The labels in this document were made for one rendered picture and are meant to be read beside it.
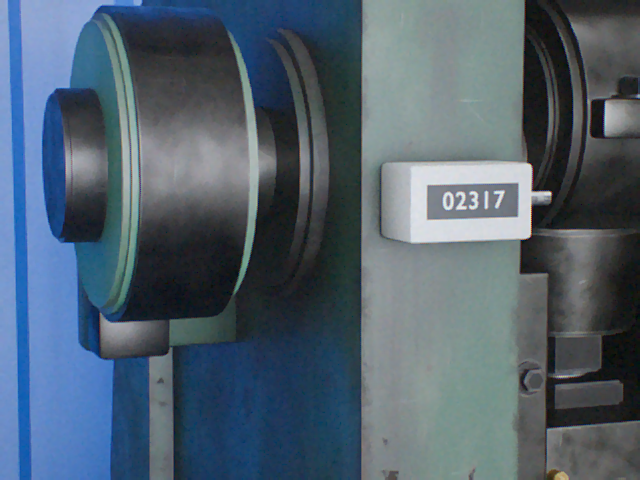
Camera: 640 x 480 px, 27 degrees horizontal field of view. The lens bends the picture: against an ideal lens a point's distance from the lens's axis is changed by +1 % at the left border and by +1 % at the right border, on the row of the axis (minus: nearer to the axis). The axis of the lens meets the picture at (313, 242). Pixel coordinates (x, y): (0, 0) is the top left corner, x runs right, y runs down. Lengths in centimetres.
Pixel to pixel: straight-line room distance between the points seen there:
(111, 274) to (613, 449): 33
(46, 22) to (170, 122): 122
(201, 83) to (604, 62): 25
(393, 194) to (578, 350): 25
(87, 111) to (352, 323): 19
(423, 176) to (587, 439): 24
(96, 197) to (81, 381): 123
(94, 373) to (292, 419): 116
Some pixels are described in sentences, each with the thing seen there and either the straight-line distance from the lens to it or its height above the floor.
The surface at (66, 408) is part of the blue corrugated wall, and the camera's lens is 197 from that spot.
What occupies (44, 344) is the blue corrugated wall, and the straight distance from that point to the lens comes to 195.
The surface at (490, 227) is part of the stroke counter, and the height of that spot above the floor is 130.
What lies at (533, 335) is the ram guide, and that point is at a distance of 77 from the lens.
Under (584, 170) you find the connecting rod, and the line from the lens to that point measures 82.
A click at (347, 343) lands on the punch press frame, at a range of 73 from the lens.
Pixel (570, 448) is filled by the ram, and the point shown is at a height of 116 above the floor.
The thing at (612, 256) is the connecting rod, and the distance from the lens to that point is 86.
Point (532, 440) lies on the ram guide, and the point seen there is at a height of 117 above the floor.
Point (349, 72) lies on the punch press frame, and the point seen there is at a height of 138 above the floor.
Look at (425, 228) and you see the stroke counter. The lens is 68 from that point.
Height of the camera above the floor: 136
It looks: 6 degrees down
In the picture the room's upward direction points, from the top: straight up
